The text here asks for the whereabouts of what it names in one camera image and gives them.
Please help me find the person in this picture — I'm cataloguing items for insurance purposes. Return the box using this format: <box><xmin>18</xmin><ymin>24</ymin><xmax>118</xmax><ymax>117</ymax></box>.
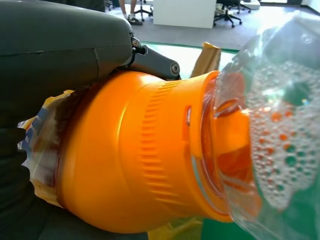
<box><xmin>118</xmin><ymin>0</ymin><xmax>143</xmax><ymax>27</ymax></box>

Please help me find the black office chair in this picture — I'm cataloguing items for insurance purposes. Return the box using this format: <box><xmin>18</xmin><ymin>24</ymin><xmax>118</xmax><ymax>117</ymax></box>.
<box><xmin>134</xmin><ymin>0</ymin><xmax>154</xmax><ymax>23</ymax></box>
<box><xmin>213</xmin><ymin>0</ymin><xmax>252</xmax><ymax>29</ymax></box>

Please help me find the white cabinet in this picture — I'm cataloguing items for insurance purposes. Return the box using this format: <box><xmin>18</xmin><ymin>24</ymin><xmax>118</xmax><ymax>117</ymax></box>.
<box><xmin>152</xmin><ymin>0</ymin><xmax>217</xmax><ymax>29</ymax></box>

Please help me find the yellow plastic bag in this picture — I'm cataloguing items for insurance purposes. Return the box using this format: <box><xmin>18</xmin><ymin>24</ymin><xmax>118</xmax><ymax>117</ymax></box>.
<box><xmin>147</xmin><ymin>41</ymin><xmax>222</xmax><ymax>240</ymax></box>

